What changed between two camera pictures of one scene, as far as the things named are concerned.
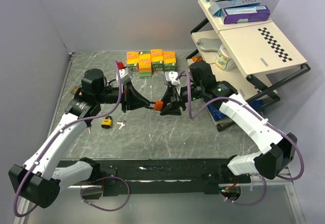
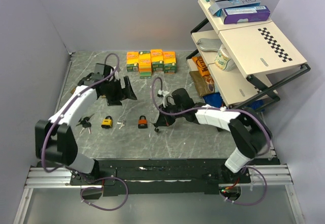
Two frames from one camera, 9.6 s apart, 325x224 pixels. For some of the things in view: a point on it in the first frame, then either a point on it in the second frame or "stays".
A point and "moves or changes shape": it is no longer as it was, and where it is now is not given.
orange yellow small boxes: (145, 62) stays
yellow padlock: (106, 123) stays
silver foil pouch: (212, 44) stays
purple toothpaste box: (244, 14) stays
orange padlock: (158, 105) moves or changes shape
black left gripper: (130, 97) -> (124, 93)
